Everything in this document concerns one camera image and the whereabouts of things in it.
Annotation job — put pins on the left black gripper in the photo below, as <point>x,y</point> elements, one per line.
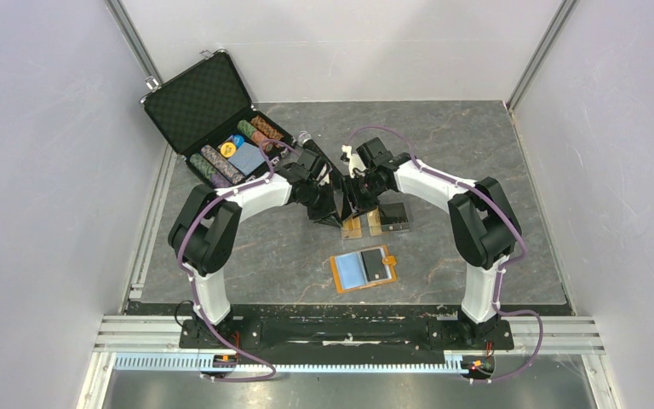
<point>323,215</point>

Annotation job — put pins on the purple patterned chip stack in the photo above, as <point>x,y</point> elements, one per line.
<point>220,163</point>

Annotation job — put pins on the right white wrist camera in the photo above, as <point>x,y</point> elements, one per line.
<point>355,165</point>

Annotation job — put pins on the black glitter cylinder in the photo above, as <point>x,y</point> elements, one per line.
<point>305,140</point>

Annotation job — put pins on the black poker chip case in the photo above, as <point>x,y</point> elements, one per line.
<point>203,105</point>

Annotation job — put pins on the blue card deck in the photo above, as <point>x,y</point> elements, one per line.
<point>247,158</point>

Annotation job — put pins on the yellow poker chip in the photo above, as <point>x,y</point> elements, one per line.
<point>227,149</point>

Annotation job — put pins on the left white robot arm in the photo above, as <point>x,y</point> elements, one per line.
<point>204,232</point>

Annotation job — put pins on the brown patterned chip stack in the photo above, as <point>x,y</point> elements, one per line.
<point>266,128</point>

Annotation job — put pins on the black VIP card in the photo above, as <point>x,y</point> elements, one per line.
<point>375,268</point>

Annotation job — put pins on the gold card in case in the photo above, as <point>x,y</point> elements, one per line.
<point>351,228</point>
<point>374,222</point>

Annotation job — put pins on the middle gold card in case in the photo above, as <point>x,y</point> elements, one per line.
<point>374,222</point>

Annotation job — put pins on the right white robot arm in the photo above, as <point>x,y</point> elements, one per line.
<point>484,226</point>

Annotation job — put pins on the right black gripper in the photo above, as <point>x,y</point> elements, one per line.
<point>362,204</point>

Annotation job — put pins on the green purple chip stack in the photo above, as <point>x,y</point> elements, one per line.
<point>208,171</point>

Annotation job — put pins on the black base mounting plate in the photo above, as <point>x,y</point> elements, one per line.
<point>344,334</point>

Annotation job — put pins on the green red chip stack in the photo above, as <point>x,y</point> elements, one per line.
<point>258,137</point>

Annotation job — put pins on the orange leather card holder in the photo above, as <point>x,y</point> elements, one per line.
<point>348,272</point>

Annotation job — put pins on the left gold card in case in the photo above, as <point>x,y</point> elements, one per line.
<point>351,228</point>

